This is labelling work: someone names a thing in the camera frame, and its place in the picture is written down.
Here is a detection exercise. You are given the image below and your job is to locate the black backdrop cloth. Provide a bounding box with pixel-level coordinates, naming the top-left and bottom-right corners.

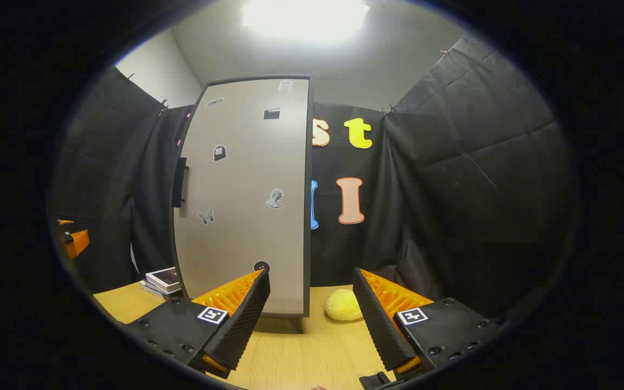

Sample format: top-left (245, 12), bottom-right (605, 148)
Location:
top-left (49, 35), bottom-right (581, 320)

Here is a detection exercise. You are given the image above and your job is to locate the ceiling light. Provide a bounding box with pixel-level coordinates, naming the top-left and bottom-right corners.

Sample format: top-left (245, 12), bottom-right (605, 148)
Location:
top-left (243, 0), bottom-right (370, 42)

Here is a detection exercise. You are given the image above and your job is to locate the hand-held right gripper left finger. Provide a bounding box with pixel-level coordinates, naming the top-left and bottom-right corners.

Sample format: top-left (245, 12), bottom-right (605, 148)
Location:
top-left (120, 268), bottom-right (271, 380)

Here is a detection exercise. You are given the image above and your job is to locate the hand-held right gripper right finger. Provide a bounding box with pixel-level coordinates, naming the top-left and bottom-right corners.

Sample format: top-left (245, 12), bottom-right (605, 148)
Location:
top-left (352, 267), bottom-right (503, 382)

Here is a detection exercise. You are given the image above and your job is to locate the yellow plush toy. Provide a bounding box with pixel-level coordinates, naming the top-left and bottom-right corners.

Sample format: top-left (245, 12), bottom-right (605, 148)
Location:
top-left (325, 288), bottom-right (365, 322)

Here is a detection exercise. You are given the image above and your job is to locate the thin pale book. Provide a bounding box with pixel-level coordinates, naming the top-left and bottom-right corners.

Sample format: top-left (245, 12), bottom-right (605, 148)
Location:
top-left (139, 280), bottom-right (170, 299)

